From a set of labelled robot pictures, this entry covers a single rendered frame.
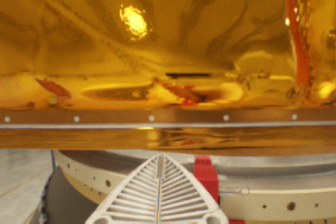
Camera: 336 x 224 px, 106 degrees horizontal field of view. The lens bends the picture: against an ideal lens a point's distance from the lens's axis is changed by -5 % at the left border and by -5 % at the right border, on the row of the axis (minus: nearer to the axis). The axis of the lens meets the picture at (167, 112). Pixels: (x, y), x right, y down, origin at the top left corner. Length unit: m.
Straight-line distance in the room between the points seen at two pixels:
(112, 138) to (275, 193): 0.30
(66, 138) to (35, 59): 0.16
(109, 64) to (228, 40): 0.21
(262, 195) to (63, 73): 0.37
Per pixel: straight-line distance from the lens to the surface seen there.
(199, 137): 0.30
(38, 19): 0.34
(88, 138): 0.33
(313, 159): 0.37
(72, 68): 0.28
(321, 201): 0.34
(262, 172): 0.33
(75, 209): 0.50
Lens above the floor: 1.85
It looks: 4 degrees down
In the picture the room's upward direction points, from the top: straight up
